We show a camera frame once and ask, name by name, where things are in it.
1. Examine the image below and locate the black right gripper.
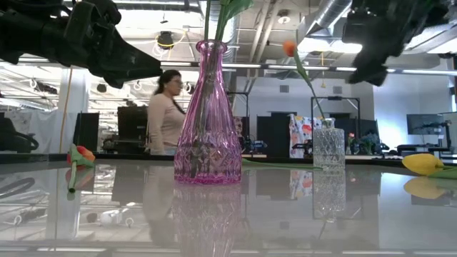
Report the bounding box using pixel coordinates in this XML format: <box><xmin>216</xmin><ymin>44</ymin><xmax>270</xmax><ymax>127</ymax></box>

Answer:
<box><xmin>341</xmin><ymin>0</ymin><xmax>448</xmax><ymax>87</ymax></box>

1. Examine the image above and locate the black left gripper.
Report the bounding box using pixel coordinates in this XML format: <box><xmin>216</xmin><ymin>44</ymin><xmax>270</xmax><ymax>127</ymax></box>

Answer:
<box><xmin>63</xmin><ymin>0</ymin><xmax>164</xmax><ymax>89</ymax></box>

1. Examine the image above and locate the orange artificial tulip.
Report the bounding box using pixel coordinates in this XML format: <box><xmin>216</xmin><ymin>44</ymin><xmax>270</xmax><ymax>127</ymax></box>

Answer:
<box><xmin>282</xmin><ymin>40</ymin><xmax>335</xmax><ymax>129</ymax></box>
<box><xmin>66</xmin><ymin>143</ymin><xmax>96</xmax><ymax>193</ymax></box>

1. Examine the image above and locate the yellow artificial tulip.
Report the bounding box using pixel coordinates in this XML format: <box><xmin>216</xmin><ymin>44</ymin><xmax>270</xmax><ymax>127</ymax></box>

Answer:
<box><xmin>401</xmin><ymin>153</ymin><xmax>457</xmax><ymax>181</ymax></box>

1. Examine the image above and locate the dark red artificial tulip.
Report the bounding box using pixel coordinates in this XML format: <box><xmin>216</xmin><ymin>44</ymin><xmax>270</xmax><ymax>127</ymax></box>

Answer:
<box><xmin>214</xmin><ymin>0</ymin><xmax>255</xmax><ymax>42</ymax></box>

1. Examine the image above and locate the clear cut glass vase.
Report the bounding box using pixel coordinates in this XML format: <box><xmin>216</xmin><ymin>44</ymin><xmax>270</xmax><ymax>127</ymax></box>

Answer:
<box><xmin>312</xmin><ymin>117</ymin><xmax>346</xmax><ymax>171</ymax></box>

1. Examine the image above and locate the pink ribbed glass vase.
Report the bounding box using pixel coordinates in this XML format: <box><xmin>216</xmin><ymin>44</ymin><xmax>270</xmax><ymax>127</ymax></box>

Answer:
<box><xmin>174</xmin><ymin>39</ymin><xmax>243</xmax><ymax>186</ymax></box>

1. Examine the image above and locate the person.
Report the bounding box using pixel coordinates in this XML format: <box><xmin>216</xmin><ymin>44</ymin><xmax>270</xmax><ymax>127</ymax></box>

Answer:
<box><xmin>146</xmin><ymin>69</ymin><xmax>186</xmax><ymax>156</ymax></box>

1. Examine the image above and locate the black panel screen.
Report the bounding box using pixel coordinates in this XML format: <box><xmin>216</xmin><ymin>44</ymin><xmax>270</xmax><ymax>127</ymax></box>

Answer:
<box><xmin>73</xmin><ymin>112</ymin><xmax>100</xmax><ymax>153</ymax></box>
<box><xmin>116</xmin><ymin>106</ymin><xmax>149</xmax><ymax>151</ymax></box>

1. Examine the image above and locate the dark computer monitor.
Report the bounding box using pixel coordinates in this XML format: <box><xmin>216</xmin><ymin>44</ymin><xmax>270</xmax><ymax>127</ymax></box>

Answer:
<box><xmin>406</xmin><ymin>113</ymin><xmax>446</xmax><ymax>136</ymax></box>

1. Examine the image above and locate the flower print cloth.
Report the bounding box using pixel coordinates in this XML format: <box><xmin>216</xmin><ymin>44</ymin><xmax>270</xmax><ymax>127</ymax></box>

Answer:
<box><xmin>288</xmin><ymin>113</ymin><xmax>324</xmax><ymax>159</ymax></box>

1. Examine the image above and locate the black lounge chair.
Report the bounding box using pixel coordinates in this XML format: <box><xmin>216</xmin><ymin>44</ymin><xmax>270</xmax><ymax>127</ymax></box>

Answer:
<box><xmin>0</xmin><ymin>117</ymin><xmax>40</xmax><ymax>153</ymax></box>

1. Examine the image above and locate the silver ventilation duct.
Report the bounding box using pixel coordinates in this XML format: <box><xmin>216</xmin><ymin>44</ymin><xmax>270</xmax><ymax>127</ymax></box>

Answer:
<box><xmin>299</xmin><ymin>0</ymin><xmax>354</xmax><ymax>40</ymax></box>

